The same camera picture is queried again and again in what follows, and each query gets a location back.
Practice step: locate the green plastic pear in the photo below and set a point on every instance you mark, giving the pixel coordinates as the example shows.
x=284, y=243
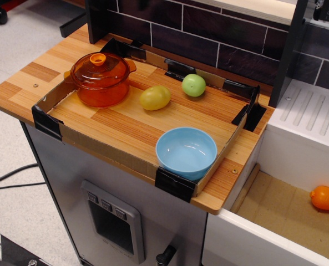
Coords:
x=193, y=85

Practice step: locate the light blue bowl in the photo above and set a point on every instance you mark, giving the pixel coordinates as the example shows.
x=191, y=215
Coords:
x=187, y=152

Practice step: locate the yellow plastic potato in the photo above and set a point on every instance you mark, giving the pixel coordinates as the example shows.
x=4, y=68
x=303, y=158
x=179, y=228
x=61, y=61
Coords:
x=155, y=98

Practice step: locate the orange transparent pot with lid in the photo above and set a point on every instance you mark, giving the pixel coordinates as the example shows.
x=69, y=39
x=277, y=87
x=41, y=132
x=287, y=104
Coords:
x=101, y=79

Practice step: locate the grey toy oven front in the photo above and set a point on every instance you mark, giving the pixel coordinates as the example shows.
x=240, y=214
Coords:
x=117, y=223

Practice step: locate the black oven knob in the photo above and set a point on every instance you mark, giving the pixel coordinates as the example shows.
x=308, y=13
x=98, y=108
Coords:
x=164, y=258

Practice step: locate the white toy sink unit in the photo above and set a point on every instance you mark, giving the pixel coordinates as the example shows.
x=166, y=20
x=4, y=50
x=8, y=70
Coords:
x=269, y=219

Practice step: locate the orange plastic carrot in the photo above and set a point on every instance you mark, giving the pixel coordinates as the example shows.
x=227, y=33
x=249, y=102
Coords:
x=320, y=197

